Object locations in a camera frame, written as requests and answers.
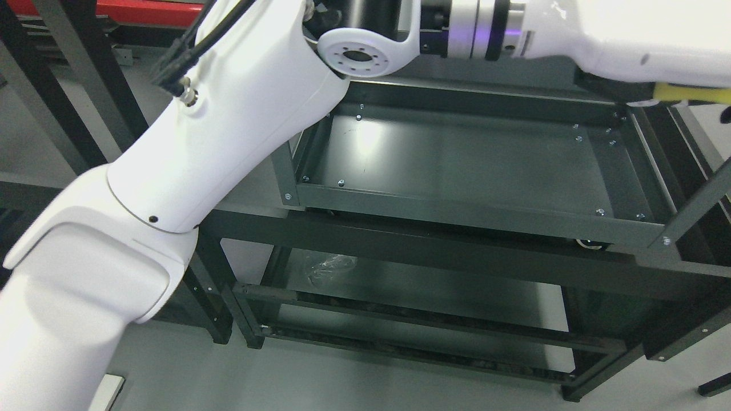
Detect dark grey metal cart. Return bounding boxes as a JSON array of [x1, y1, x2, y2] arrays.
[[270, 77, 731, 252]]

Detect red metal beam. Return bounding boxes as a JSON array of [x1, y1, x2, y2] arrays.
[[5, 1, 204, 27]]

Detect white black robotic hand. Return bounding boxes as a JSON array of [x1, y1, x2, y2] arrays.
[[519, 1, 730, 106]]

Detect clear crumpled plastic bag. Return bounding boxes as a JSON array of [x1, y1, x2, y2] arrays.
[[303, 252, 358, 287]]

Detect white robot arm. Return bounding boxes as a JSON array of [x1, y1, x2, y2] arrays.
[[2, 1, 422, 410]]

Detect green yellow sponge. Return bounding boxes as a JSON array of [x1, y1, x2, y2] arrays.
[[653, 82, 730, 105]]

